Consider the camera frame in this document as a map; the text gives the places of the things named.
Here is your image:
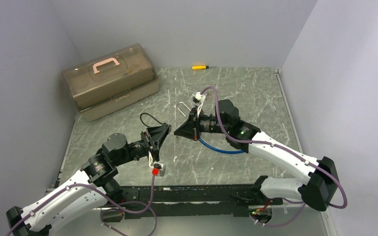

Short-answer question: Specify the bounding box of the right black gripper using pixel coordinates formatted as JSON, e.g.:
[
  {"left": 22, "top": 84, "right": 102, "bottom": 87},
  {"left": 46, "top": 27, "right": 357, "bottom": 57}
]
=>
[{"left": 174, "top": 106, "right": 229, "bottom": 141}]

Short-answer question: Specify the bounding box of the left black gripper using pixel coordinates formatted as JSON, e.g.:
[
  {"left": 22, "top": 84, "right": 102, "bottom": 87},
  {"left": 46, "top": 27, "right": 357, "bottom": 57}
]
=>
[{"left": 114, "top": 125, "right": 168, "bottom": 166}]

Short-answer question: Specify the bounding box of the brass padlock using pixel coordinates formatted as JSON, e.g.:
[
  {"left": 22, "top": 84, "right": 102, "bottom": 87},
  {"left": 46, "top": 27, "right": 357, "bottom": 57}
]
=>
[{"left": 176, "top": 102, "right": 191, "bottom": 118}]

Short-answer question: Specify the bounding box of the small black cable lock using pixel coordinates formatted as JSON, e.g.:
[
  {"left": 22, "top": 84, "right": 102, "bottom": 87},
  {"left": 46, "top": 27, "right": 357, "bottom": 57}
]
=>
[{"left": 139, "top": 113, "right": 163, "bottom": 128}]

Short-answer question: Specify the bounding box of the blue cable lock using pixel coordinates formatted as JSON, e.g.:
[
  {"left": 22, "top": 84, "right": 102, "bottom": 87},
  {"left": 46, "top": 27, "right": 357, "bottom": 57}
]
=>
[{"left": 199, "top": 139, "right": 244, "bottom": 154}]

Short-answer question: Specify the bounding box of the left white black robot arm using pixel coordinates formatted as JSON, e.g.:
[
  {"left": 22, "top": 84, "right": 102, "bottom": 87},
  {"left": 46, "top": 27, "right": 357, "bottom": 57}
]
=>
[{"left": 6, "top": 123, "right": 171, "bottom": 236}]

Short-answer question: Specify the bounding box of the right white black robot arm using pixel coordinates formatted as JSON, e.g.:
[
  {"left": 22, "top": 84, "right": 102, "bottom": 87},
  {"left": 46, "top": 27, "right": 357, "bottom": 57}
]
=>
[{"left": 174, "top": 99, "right": 340, "bottom": 211}]

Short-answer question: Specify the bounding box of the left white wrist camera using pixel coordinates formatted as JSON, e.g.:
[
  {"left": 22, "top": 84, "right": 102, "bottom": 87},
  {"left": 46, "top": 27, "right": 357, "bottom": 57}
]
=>
[{"left": 148, "top": 152, "right": 166, "bottom": 177}]

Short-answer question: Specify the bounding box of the yellow handled screwdriver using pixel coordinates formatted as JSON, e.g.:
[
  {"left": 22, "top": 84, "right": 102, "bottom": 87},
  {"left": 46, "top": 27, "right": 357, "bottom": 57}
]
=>
[{"left": 192, "top": 65, "right": 209, "bottom": 70}]

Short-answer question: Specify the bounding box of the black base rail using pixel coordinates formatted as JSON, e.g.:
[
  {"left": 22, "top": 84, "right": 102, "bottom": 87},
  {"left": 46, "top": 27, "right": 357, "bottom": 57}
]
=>
[{"left": 107, "top": 184, "right": 283, "bottom": 219}]

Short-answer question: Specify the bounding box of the translucent brown toolbox pink handle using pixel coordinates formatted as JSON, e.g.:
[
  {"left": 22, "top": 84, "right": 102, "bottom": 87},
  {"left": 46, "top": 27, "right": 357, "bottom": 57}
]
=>
[{"left": 62, "top": 43, "right": 159, "bottom": 121}]

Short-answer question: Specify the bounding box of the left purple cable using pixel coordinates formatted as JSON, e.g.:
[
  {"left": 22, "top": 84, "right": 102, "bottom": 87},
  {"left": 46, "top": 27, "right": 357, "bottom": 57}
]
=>
[{"left": 4, "top": 173, "right": 158, "bottom": 236}]

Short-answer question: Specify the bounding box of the purple cable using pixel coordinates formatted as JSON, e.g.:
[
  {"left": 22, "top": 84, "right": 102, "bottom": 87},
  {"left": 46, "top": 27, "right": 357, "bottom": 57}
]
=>
[
  {"left": 4, "top": 173, "right": 158, "bottom": 236},
  {"left": 200, "top": 86, "right": 348, "bottom": 228}
]

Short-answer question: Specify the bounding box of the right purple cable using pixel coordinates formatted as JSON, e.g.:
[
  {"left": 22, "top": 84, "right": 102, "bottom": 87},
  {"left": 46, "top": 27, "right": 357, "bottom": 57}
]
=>
[{"left": 200, "top": 86, "right": 348, "bottom": 228}]

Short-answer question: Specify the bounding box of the aluminium frame rail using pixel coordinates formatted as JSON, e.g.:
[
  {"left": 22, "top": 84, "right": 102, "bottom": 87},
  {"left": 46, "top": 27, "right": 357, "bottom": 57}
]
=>
[{"left": 60, "top": 68, "right": 335, "bottom": 236}]

